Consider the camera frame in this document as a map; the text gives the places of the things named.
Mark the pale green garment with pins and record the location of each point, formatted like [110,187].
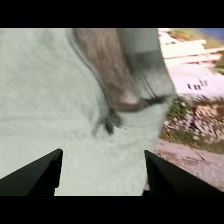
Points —
[50,100]

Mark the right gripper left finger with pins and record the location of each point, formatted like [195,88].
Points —
[36,176]

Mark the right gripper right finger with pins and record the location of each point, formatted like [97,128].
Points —
[170,178]

